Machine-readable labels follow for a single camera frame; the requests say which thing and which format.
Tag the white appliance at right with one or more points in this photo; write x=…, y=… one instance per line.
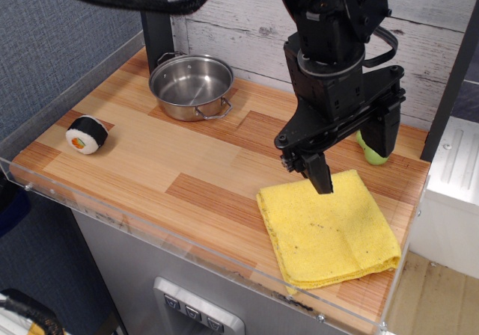
x=445, y=229

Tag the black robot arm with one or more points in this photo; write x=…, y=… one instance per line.
x=333, y=31

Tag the yellow object bottom left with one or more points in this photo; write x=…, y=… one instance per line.
x=35, y=329

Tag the green handled toy spatula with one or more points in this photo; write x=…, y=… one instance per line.
x=371, y=156

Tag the clear acrylic table guard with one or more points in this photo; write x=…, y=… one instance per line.
x=185, y=187

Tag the plush sushi roll toy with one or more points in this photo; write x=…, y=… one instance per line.
x=86, y=134

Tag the dark metal frame post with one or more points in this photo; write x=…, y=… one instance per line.
x=452, y=88

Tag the yellow cloth napkin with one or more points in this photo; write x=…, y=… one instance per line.
x=324, y=239

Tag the stainless steel pot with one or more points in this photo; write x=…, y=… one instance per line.
x=192, y=87

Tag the silver cabinet with button panel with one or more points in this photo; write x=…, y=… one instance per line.
x=158, y=292

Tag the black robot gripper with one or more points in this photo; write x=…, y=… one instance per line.
x=333, y=102

